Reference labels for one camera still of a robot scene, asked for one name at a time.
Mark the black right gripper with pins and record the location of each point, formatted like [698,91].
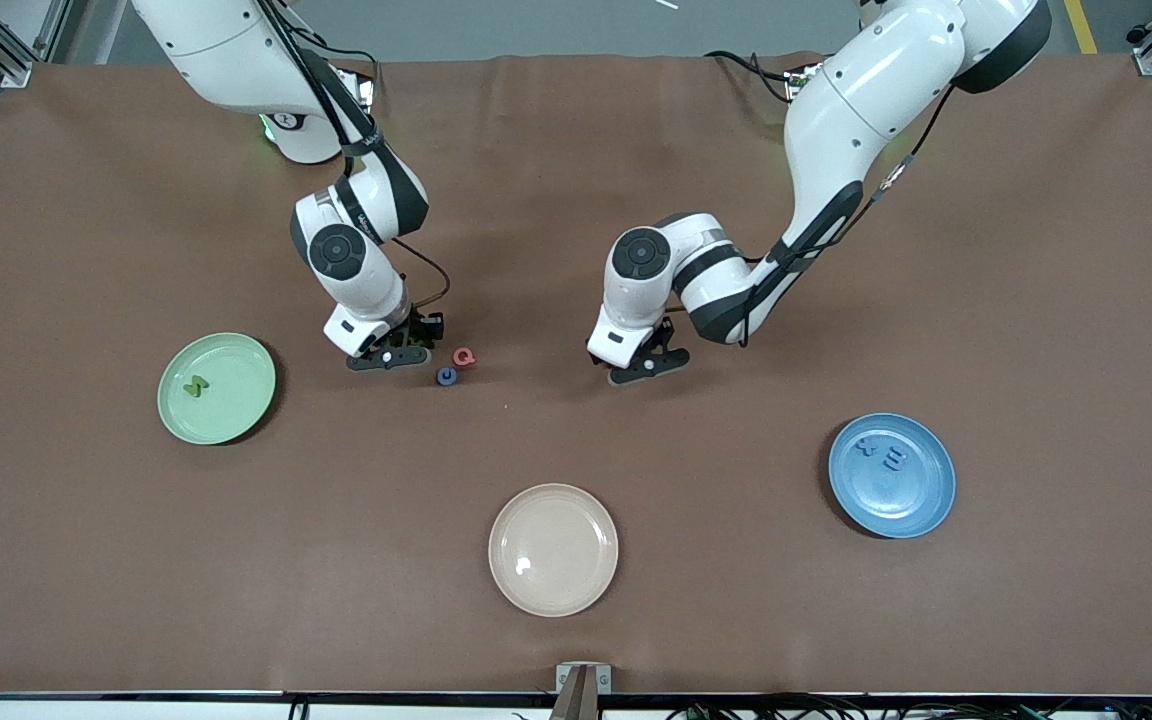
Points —
[425,329]

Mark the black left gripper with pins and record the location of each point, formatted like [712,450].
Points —
[667,330]

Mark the blue letter C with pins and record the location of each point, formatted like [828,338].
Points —
[439,376]

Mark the red letter Q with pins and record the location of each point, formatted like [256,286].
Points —
[456,356]

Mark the green letter N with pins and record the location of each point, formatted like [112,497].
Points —
[197,386]

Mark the blue letter x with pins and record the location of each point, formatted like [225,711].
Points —
[866,447]

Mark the blue letter m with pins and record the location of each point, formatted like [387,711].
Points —
[894,460]

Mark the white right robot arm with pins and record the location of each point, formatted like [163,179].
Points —
[226,50]

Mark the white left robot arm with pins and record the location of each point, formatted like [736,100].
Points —
[866,100]

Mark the light green plate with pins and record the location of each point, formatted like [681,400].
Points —
[236,420]

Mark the brown table cover sheet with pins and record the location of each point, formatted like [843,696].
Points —
[576,200]

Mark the beige plate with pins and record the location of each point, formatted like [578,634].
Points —
[553,550]

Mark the blue plate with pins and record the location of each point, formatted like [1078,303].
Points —
[921,500]

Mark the metal base connector bracket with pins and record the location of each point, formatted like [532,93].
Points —
[804,72]
[366,86]

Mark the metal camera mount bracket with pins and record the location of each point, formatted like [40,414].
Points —
[566,678]

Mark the white table edge rail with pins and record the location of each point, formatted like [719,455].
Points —
[136,708]

